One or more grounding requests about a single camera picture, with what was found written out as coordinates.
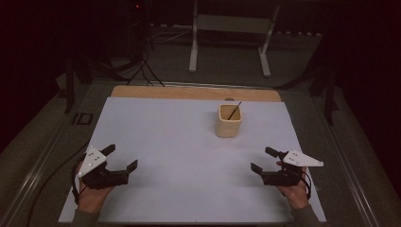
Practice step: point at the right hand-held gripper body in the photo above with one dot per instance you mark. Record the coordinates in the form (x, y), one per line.
(291, 170)

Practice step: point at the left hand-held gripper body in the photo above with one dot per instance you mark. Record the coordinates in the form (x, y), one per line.
(101, 175)

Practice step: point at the beige square cup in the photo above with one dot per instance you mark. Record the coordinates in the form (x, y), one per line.
(228, 124)

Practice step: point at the thin black makeup brush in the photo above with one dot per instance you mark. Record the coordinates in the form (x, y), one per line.
(234, 111)

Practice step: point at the person's left hand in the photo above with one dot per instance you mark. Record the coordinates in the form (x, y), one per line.
(93, 197)

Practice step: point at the person's right hand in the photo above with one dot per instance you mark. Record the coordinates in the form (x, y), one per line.
(294, 194)

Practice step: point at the white table mat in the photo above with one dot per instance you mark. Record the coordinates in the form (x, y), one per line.
(176, 176)

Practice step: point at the black stand leg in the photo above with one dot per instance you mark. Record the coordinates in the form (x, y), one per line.
(69, 85)

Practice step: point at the white metal stand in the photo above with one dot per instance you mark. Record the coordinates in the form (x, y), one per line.
(233, 23)

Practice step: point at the black rectangular floor frame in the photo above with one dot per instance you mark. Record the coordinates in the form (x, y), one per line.
(82, 118)

